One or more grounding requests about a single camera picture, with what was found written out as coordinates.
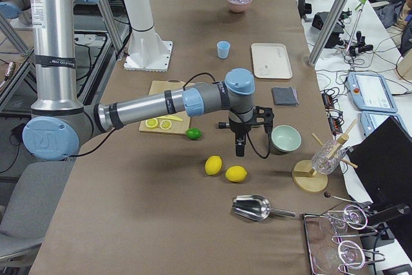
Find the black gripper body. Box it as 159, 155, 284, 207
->
229, 108, 254, 145

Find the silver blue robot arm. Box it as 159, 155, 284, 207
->
23, 0, 258, 160

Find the steel ice scoop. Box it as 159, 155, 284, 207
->
232, 194, 296, 221

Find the light blue plastic cup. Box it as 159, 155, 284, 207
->
216, 41, 231, 59

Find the pink bowl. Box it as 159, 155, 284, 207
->
226, 0, 252, 13

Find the yellow lemon near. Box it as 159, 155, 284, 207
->
225, 166, 248, 183

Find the yellow lemon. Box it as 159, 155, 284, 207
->
225, 166, 248, 183
205, 155, 223, 176

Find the yellow lemon far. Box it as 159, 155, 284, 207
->
205, 155, 223, 176

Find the mint green bowl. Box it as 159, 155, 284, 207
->
270, 124, 302, 155

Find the green lime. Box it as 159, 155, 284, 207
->
185, 128, 202, 140

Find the grey folded cloth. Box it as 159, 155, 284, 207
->
271, 86, 299, 106

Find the wooden cutting board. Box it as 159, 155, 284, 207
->
139, 81, 191, 135

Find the yellow plastic knife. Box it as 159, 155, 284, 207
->
156, 115, 183, 122

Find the lemon slice upper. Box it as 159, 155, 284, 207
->
159, 119, 173, 130

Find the lemon slice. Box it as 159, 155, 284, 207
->
145, 118, 159, 129
159, 119, 173, 130

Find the cream rabbit tray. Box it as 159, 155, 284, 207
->
251, 43, 293, 80

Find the clear glass on stand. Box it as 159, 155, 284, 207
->
311, 140, 348, 175

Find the lemon slice lower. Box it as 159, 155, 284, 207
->
145, 118, 159, 129

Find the black tray with glasses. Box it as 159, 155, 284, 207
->
303, 204, 386, 274

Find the blue teach pendant near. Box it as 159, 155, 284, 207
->
360, 111, 406, 137

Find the blue teach pendant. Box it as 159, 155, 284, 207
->
346, 72, 398, 113
360, 111, 406, 137

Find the blue teach pendant far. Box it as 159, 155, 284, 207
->
346, 72, 398, 113

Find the black monitor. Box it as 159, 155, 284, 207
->
348, 117, 411, 206

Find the grey office chair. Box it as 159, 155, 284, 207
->
1, 161, 74, 267

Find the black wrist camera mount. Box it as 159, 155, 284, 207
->
252, 106, 274, 135

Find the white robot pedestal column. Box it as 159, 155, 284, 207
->
114, 0, 156, 63

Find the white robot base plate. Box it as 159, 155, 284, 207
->
124, 31, 173, 72

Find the aluminium frame post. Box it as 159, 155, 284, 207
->
307, 0, 347, 67

